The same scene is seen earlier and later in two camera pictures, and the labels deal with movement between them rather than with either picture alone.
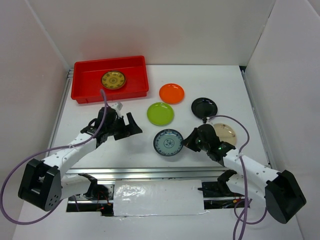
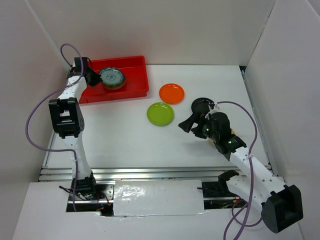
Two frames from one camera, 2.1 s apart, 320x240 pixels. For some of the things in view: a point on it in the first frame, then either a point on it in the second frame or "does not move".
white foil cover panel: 141,198 does not move
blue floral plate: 168,142 to 111,76
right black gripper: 188,142 to 187,124
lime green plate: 160,114 does not move
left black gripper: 131,129 to 97,79
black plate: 204,107 does not move
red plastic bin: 120,78 does not move
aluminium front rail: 150,173 does not move
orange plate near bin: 171,93 does not move
